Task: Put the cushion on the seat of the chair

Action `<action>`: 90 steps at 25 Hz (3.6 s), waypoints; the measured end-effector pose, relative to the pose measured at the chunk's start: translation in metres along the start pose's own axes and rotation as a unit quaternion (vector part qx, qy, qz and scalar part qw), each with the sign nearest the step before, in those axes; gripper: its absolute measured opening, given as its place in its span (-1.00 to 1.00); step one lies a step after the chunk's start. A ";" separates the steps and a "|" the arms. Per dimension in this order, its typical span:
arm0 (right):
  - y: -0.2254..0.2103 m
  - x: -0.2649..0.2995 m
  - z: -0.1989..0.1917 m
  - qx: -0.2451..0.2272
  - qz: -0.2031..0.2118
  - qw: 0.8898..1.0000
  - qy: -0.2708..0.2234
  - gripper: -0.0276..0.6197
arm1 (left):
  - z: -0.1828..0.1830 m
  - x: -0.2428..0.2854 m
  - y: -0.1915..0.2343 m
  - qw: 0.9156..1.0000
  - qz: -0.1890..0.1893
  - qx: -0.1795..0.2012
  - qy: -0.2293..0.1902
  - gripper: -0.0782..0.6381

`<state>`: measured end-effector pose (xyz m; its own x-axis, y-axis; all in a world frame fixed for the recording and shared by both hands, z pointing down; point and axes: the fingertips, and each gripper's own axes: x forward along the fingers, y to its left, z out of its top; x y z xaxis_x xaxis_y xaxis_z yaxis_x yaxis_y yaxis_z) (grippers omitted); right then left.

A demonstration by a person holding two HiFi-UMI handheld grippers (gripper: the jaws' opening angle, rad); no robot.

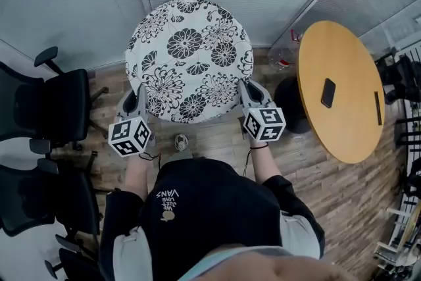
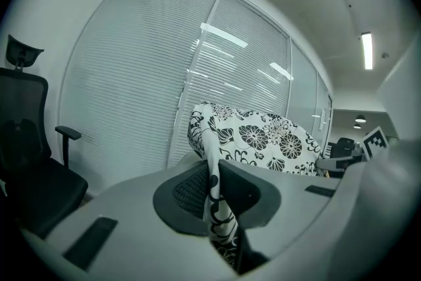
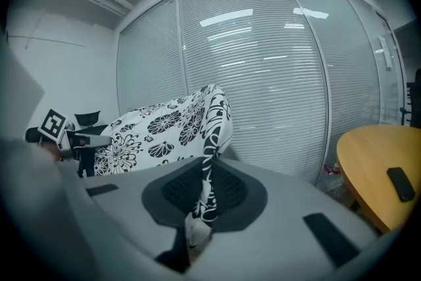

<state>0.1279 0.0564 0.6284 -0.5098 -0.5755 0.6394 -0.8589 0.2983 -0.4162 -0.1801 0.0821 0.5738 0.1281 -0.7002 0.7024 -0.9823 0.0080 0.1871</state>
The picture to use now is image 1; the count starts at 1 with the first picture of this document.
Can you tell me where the person's left leg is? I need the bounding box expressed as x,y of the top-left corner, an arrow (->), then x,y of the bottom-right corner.
163,147 -> 205,166

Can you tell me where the clear plastic bottle red label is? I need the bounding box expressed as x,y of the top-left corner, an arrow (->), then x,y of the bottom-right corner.
268,28 -> 303,72

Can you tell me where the black white floral round cushion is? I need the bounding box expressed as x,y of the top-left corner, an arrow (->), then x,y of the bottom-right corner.
124,0 -> 255,124

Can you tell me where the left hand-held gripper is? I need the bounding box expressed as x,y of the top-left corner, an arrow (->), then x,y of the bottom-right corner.
108,83 -> 157,159

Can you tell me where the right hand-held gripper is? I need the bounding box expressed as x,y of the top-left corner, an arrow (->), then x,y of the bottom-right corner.
237,78 -> 286,143

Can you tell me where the black table base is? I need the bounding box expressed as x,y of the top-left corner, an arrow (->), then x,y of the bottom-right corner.
274,75 -> 310,134

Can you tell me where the white metal frame rack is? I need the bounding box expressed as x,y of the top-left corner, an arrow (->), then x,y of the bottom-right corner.
373,203 -> 421,276

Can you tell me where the person's right forearm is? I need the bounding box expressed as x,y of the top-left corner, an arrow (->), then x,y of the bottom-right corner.
249,140 -> 284,185

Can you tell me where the thin black bar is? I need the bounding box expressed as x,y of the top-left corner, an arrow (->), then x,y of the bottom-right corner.
374,91 -> 384,126

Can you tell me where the black smartphone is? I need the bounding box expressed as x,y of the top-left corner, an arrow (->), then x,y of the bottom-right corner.
320,78 -> 337,109

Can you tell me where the grey shoulder strap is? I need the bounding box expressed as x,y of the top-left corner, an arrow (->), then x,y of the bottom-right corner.
279,213 -> 322,259
113,226 -> 155,281

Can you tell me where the person's head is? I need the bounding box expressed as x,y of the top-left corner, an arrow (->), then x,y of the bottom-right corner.
230,255 -> 358,281

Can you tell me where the thin black cable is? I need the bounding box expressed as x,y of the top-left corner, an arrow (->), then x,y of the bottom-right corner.
139,152 -> 162,172
242,147 -> 253,176

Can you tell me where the round wooden table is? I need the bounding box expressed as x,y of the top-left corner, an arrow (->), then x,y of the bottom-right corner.
297,20 -> 385,165

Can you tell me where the person's left forearm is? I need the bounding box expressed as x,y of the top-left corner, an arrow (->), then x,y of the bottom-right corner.
126,153 -> 149,205

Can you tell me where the person's black t-shirt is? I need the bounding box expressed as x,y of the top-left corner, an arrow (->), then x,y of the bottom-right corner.
98,157 -> 326,281

